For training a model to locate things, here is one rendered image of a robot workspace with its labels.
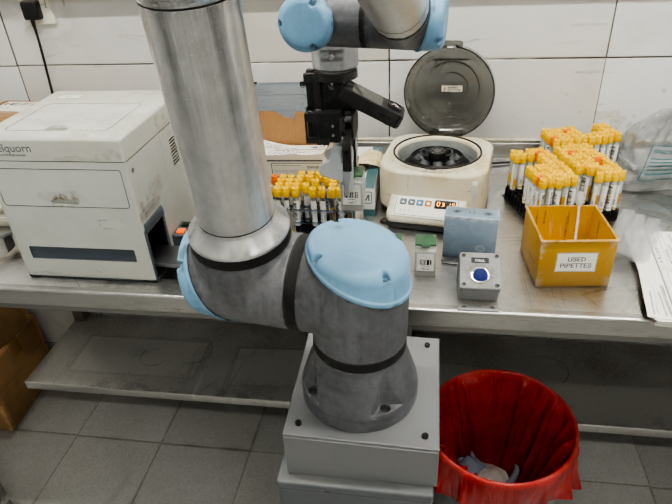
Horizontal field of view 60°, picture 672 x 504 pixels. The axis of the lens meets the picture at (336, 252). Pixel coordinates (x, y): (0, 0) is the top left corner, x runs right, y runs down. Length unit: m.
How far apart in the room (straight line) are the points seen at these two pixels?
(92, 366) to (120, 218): 0.96
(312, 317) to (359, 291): 0.07
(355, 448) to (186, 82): 0.46
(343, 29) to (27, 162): 0.63
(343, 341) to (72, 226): 0.69
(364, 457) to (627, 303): 0.58
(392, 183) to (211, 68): 0.81
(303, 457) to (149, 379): 1.18
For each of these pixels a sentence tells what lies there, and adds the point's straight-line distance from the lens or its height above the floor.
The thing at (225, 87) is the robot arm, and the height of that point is 1.37.
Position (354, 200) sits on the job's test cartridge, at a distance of 1.03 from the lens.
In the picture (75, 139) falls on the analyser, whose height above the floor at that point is 1.17.
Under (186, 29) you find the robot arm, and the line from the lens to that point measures 0.51.
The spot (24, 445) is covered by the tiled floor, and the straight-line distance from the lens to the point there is 2.27.
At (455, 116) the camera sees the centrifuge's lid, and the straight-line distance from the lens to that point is 1.52.
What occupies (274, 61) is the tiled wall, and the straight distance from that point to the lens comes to 1.60.
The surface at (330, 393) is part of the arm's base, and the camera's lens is 0.72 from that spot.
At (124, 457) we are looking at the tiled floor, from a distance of 2.08.
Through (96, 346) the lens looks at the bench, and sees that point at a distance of 2.09.
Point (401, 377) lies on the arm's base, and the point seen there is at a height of 1.01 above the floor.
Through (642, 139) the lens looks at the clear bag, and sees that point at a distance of 1.52.
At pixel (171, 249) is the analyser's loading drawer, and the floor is 0.92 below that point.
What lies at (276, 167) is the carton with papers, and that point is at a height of 0.99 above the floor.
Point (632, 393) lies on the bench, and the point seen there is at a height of 0.27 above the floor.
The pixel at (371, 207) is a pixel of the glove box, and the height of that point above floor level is 0.90.
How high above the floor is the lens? 1.51
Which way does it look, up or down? 32 degrees down
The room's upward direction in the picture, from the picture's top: 3 degrees counter-clockwise
